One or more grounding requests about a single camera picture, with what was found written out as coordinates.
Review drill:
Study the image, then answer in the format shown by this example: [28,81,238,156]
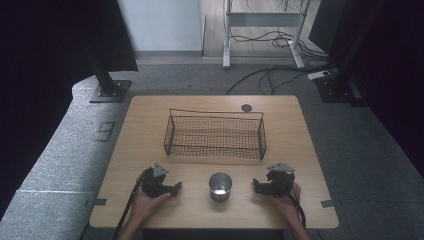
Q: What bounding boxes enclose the tangled cables under desk frame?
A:
[230,29,330,62]

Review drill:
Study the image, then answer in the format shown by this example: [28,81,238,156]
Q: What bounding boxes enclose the black floor cables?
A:
[225,63,334,96]

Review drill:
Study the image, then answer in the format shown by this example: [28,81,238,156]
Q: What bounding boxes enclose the black curtain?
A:
[308,0,424,178]
[0,0,139,221]

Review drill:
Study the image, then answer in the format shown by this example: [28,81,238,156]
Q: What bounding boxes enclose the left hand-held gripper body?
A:
[141,162,173,199]

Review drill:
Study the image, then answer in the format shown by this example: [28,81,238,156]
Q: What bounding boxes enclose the black stand with base plate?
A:
[314,0,384,108]
[87,49,133,104]

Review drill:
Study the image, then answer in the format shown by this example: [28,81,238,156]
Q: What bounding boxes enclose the white metal desk frame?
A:
[222,0,312,70]

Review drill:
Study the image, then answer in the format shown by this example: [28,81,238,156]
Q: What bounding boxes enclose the black wire mesh basket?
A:
[163,108,268,161]

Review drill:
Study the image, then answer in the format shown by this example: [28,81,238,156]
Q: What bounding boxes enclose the person's right hand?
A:
[266,182,303,224]

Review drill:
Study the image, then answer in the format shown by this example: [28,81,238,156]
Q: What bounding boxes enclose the person's left hand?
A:
[129,190,172,224]

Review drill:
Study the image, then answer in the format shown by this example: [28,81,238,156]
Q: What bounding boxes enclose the shiny metal cup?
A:
[208,171,234,203]

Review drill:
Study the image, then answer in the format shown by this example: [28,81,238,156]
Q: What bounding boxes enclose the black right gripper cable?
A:
[279,179,307,230]

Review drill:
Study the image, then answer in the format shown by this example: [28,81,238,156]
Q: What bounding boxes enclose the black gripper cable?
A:
[111,168,153,240]
[279,179,307,230]

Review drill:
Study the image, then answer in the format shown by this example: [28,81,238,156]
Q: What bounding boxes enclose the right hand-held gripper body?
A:
[262,162,297,196]

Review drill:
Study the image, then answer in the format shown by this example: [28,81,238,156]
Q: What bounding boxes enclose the white power strip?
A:
[306,69,332,81]

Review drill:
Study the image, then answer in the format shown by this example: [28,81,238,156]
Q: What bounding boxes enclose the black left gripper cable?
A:
[111,168,153,240]

